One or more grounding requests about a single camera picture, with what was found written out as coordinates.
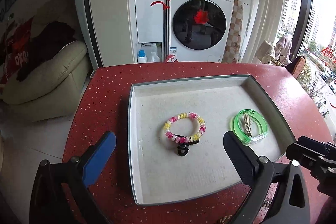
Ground beige loop hair clip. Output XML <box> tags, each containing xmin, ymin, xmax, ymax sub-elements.
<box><xmin>243</xmin><ymin>113</ymin><xmax>252</xmax><ymax>137</ymax></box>

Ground pink yellow spiral hair tie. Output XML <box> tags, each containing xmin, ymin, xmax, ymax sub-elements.
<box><xmin>163</xmin><ymin>111</ymin><xmax>207</xmax><ymax>144</ymax></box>

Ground grey jewelry tray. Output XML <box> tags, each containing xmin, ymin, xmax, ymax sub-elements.
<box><xmin>128</xmin><ymin>75</ymin><xmax>295</xmax><ymax>205</ymax></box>

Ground right hand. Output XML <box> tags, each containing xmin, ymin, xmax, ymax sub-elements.
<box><xmin>311</xmin><ymin>168</ymin><xmax>336</xmax><ymax>224</ymax></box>

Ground green plastic bangle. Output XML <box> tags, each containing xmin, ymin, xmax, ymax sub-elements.
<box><xmin>231</xmin><ymin>109</ymin><xmax>268</xmax><ymax>145</ymax></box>

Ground brown wooden chair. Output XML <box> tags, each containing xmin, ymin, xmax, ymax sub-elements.
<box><xmin>285</xmin><ymin>56</ymin><xmax>306</xmax><ymax>79</ymax></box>

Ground cream leather sofa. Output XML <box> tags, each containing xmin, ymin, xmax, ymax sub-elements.
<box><xmin>1</xmin><ymin>0</ymin><xmax>91</xmax><ymax>122</ymax></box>

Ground pink white draped clothes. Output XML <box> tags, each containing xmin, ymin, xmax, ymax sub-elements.
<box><xmin>255</xmin><ymin>34</ymin><xmax>292</xmax><ymax>66</ymax></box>

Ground black hair claw clip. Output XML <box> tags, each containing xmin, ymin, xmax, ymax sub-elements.
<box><xmin>170</xmin><ymin>134</ymin><xmax>200</xmax><ymax>156</ymax></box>

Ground checkered hanging cloth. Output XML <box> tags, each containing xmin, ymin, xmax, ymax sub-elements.
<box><xmin>222</xmin><ymin>0</ymin><xmax>243</xmax><ymax>63</ymax></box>

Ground red printed cloth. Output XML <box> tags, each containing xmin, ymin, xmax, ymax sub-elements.
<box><xmin>1</xmin><ymin>17</ymin><xmax>33</xmax><ymax>85</ymax></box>

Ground black garment on sofa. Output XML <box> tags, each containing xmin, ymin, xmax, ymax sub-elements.
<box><xmin>17</xmin><ymin>21</ymin><xmax>75</xmax><ymax>82</ymax></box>

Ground white detergent bottle blue cap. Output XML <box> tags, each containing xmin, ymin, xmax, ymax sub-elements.
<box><xmin>137</xmin><ymin>50</ymin><xmax>147</xmax><ymax>64</ymax></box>

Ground translucent plastic jug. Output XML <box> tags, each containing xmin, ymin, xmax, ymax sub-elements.
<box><xmin>141</xmin><ymin>43</ymin><xmax>160</xmax><ymax>63</ymax></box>

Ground white washing machine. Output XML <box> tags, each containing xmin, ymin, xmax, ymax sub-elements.
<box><xmin>169</xmin><ymin>0</ymin><xmax>234</xmax><ymax>63</ymax></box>

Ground red handled mop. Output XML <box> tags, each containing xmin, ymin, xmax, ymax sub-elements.
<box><xmin>150</xmin><ymin>0</ymin><xmax>171</xmax><ymax>62</ymax></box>

